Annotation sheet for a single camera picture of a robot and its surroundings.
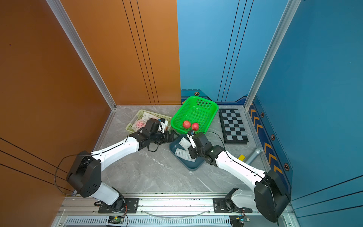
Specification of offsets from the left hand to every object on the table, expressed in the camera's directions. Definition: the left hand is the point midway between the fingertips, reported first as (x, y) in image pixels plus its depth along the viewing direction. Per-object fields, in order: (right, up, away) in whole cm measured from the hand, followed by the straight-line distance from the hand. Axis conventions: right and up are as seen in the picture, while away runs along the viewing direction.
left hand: (176, 135), depth 85 cm
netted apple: (-28, +6, +17) cm, 34 cm away
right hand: (+9, -7, -1) cm, 12 cm away
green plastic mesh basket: (+14, +17, +32) cm, 39 cm away
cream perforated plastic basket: (-34, +5, +14) cm, 37 cm away
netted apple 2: (-22, +12, +17) cm, 31 cm away
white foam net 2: (+6, -5, -2) cm, 8 cm away
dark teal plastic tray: (+9, -18, 0) cm, 21 cm away
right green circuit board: (+32, -42, -14) cm, 55 cm away
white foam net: (+5, -12, +2) cm, 14 cm away
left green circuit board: (-30, -42, -13) cm, 53 cm away
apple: (+7, +6, +17) cm, 20 cm away
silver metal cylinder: (+52, -11, +4) cm, 53 cm away
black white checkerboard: (+40, +4, +18) cm, 44 cm away
